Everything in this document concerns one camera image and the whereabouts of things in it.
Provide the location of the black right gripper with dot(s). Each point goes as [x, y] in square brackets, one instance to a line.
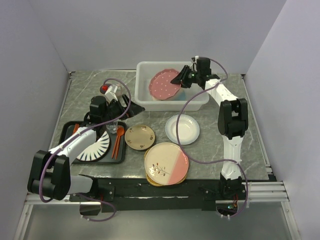
[179, 78]

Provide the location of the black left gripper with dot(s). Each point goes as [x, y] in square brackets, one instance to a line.
[134, 109]

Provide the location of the beige and blue plate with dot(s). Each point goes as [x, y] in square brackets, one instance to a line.
[182, 95]

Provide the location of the pink polka dot plate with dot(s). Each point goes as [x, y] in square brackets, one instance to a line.
[160, 86]

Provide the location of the beige and pink plate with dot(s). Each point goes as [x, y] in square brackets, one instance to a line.
[165, 163]

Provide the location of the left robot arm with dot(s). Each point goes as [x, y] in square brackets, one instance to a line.
[50, 175]

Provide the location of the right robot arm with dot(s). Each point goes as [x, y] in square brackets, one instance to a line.
[233, 117]

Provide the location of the white plastic bin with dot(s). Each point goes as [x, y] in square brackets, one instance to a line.
[145, 71]

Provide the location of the orange plastic spoon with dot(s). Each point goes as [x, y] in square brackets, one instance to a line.
[120, 132]

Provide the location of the clear small glass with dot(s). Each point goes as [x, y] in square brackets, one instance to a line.
[112, 127]

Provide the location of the black serving tray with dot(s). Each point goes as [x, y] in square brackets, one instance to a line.
[67, 131]

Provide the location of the beige ceramic mug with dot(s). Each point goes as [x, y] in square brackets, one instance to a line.
[120, 92]

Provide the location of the orange chopstick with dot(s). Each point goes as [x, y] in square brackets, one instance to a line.
[114, 148]
[117, 147]

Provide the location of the small beige floral plate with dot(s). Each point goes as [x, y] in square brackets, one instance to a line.
[139, 137]

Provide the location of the white ceramic bowl plate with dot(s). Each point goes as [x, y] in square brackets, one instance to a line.
[188, 129]

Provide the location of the white blue striped plate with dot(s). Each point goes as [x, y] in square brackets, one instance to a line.
[97, 150]

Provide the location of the woven bamboo plate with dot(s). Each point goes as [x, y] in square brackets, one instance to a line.
[153, 183]

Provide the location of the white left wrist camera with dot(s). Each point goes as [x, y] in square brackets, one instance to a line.
[111, 91]

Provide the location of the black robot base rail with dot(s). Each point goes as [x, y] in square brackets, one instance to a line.
[137, 194]

